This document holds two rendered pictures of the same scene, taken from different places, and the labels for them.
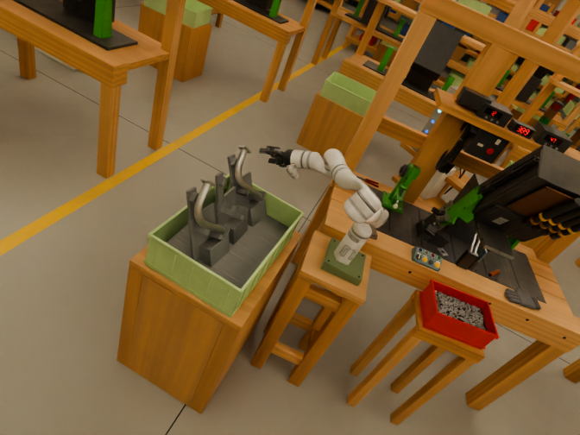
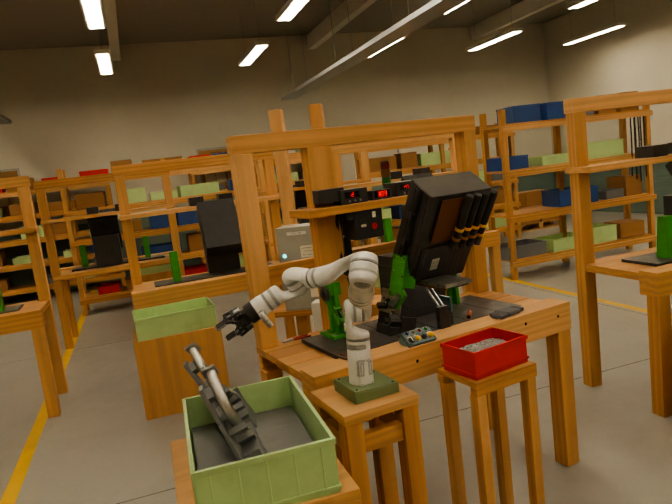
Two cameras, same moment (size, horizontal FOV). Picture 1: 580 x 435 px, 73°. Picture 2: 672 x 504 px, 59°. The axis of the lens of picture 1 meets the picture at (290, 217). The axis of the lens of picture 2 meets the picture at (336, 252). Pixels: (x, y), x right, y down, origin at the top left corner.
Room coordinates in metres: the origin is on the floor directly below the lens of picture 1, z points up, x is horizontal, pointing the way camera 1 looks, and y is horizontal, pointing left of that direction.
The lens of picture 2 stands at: (-0.59, 0.67, 1.73)
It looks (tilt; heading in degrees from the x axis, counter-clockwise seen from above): 8 degrees down; 335
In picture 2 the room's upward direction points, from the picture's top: 7 degrees counter-clockwise
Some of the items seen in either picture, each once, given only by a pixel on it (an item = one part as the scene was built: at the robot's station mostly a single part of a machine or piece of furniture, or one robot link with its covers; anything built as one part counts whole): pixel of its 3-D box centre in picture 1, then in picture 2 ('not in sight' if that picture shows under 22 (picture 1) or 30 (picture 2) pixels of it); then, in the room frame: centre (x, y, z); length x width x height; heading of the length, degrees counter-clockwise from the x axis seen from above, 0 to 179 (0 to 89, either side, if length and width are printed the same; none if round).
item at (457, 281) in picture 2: (490, 230); (433, 280); (1.88, -0.99, 1.11); 0.39 x 0.16 x 0.03; 2
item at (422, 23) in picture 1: (492, 152); (373, 230); (2.28, -0.89, 1.36); 1.49 x 0.09 x 0.97; 92
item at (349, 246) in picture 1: (351, 244); (359, 360); (1.43, -0.31, 0.98); 0.09 x 0.09 x 0.17; 5
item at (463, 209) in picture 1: (469, 206); (403, 274); (1.91, -0.84, 1.17); 0.13 x 0.12 x 0.20; 92
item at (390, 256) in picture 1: (449, 281); (449, 346); (1.70, -0.92, 0.82); 1.50 x 0.14 x 0.15; 92
